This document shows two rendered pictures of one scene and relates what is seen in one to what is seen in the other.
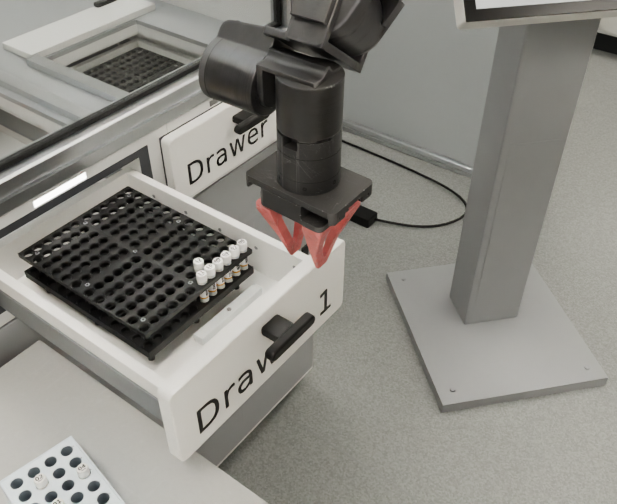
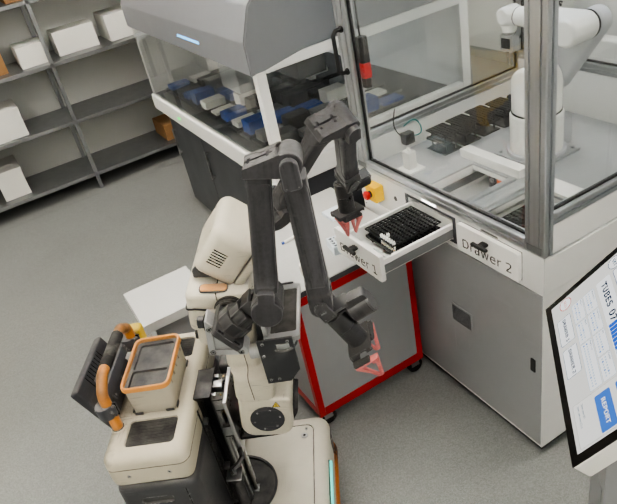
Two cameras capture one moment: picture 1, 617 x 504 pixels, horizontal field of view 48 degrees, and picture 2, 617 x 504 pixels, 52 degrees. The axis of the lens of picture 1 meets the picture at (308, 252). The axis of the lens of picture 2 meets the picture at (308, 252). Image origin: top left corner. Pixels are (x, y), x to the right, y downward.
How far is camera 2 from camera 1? 2.27 m
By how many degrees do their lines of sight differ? 88
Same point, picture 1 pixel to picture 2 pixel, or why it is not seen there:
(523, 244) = not seen: outside the picture
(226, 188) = (486, 271)
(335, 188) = (340, 213)
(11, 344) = not seen: hidden behind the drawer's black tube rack
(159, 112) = (461, 212)
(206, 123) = (471, 232)
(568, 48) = not seen: hidden behind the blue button
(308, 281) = (367, 252)
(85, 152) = (437, 200)
